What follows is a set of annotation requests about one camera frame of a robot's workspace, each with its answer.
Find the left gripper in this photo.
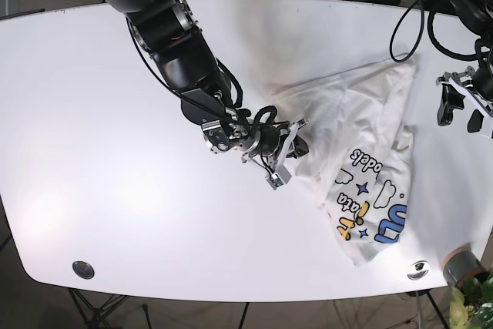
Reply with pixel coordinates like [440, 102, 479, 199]
[436, 59, 493, 139]

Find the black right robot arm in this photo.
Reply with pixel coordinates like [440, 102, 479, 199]
[104, 0, 309, 190]

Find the green potted plant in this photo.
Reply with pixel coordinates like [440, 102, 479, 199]
[449, 271, 492, 329]

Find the left silver table grommet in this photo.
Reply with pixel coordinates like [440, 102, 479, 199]
[72, 260, 95, 280]

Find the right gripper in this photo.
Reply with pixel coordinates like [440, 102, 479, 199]
[202, 106, 309, 190]

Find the right silver table grommet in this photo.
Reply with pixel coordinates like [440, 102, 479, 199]
[407, 260, 430, 281]

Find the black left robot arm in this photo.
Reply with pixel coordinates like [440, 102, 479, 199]
[389, 0, 492, 139]

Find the white printed T-shirt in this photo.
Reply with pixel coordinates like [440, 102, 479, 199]
[273, 59, 418, 266]

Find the grey plant pot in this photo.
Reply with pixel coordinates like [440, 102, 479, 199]
[441, 244, 488, 288]

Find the silver table grommet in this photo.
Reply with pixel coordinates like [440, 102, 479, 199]
[72, 260, 95, 280]
[407, 260, 430, 281]

